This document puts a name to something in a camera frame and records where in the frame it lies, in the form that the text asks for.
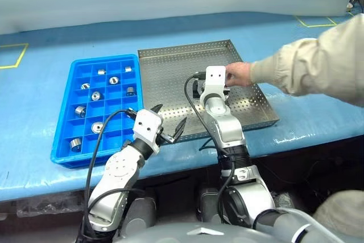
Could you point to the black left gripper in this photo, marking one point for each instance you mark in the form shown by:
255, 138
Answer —
167, 139

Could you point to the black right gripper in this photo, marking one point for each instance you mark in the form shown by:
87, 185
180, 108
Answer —
197, 89

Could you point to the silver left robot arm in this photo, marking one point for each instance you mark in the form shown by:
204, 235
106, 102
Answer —
119, 169

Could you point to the person's beige sleeved forearm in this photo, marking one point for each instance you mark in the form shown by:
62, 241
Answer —
312, 61

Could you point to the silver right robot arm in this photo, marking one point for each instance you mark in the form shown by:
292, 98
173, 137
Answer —
227, 129

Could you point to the perforated steel tray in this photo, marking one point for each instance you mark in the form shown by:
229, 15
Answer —
170, 83

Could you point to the blue compartment plastic tray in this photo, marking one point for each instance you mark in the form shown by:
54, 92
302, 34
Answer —
113, 103

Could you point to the person's bare hand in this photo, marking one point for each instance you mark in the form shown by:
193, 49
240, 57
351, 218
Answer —
240, 73

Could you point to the small metal roller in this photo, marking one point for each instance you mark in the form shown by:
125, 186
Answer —
80, 111
101, 71
85, 86
97, 126
113, 80
75, 143
128, 69
130, 91
95, 95

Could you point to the dark rounded shape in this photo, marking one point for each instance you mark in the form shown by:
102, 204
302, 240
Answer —
140, 209

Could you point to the grey robot torso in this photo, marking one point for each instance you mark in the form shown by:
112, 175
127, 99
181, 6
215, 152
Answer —
185, 233

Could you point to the blue table cover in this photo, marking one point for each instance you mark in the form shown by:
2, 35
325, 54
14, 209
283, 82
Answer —
37, 112

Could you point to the person's beige clothed leg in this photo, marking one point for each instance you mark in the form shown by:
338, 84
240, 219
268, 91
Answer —
341, 211

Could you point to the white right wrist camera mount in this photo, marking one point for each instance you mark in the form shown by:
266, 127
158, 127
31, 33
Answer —
214, 80

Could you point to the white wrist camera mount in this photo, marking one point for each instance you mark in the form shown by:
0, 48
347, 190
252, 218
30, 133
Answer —
214, 80
146, 126

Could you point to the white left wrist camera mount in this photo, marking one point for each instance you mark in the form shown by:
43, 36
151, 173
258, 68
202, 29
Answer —
146, 126

